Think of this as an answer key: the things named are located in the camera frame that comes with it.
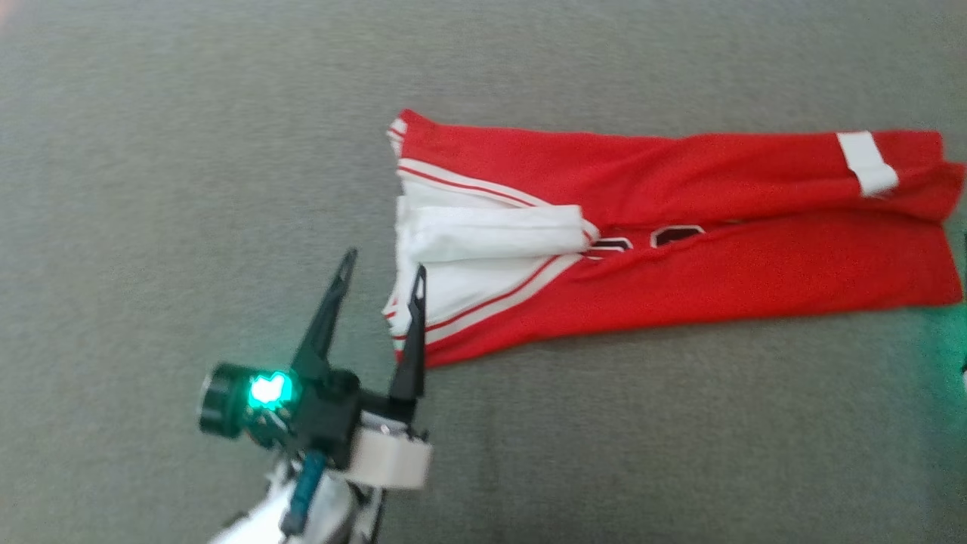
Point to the red white striped jersey garment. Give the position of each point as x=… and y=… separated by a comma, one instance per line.
x=755, y=264

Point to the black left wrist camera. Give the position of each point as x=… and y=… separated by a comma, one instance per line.
x=223, y=400

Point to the grey fabric sofa seat cushion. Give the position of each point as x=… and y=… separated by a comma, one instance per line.
x=151, y=151

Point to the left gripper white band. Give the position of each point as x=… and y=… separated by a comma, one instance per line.
x=332, y=412

